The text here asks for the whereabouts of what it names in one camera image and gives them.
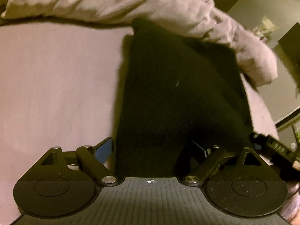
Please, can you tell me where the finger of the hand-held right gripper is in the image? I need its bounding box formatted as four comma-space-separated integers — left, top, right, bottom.
249, 132, 300, 170

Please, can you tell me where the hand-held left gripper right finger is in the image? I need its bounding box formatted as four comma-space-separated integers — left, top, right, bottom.
184, 141, 266, 187

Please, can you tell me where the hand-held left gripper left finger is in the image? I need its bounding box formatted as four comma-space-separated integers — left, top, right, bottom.
40, 137, 118, 187

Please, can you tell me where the black garment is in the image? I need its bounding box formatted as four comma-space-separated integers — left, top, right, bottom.
110, 18, 258, 181

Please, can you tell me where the dark furniture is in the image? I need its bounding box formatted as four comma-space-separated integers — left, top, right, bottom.
278, 23, 300, 88

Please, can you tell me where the white crumpled object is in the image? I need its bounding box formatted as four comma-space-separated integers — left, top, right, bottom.
252, 16, 280, 41

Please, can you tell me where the crumpled grey blanket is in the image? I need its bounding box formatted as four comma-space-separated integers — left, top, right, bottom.
0, 0, 279, 87

